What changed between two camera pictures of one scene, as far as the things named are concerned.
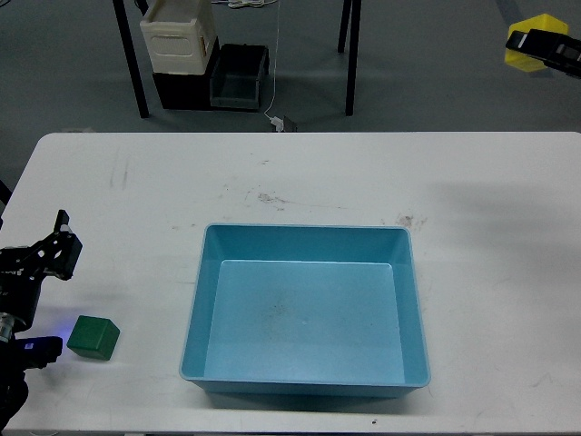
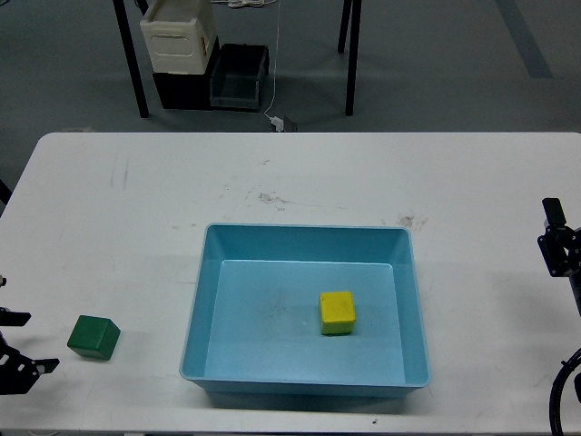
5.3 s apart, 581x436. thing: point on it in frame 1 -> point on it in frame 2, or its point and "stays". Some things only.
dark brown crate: [186, 91] stays
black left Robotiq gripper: [24, 268] -> [18, 372]
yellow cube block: [544, 23] -> [337, 312]
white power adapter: [279, 123] stays
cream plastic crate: [180, 35] stays
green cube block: [93, 337] stays
